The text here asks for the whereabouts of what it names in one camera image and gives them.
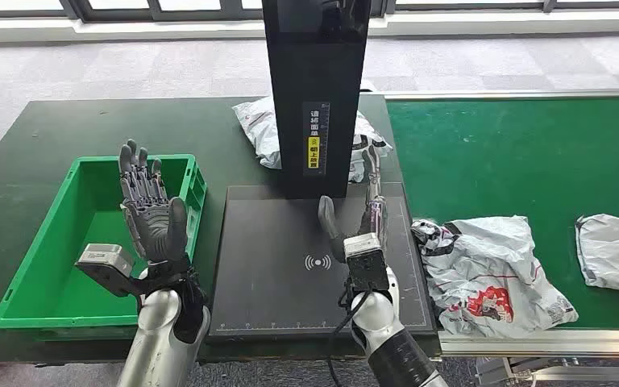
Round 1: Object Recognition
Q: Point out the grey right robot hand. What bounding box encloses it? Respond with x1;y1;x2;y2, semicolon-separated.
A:
317;144;391;263

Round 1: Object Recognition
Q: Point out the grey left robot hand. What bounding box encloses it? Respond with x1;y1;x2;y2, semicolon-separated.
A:
118;139;190;264

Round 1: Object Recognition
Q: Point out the grey parcel with red cartoon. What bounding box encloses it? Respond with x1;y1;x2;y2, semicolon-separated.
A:
410;214;580;339

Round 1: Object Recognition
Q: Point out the plain grey parcel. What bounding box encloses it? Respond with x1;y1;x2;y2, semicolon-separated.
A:
575;213;619;298

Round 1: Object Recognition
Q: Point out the black inbound scanning machine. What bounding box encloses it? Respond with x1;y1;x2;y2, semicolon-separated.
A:
206;0;438;343

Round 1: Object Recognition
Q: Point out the green conveyor belt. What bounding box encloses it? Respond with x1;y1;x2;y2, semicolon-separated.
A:
385;96;619;331

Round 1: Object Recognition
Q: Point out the white grey plastic parcel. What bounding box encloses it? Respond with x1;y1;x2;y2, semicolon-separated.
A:
231;96;394;184

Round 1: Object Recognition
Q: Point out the green plastic crate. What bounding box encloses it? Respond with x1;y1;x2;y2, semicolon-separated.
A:
0;154;208;341

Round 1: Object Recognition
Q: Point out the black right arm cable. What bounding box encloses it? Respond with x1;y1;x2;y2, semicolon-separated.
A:
326;290;370;387

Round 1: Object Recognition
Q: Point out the thin aluminium conveyor rail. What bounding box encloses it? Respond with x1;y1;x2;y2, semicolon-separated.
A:
381;88;619;102

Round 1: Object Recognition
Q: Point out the dark window frame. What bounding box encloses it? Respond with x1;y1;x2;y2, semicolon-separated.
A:
0;0;619;23

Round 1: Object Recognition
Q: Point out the wide aluminium conveyor rail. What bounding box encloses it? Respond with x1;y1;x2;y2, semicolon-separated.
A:
437;328;619;358

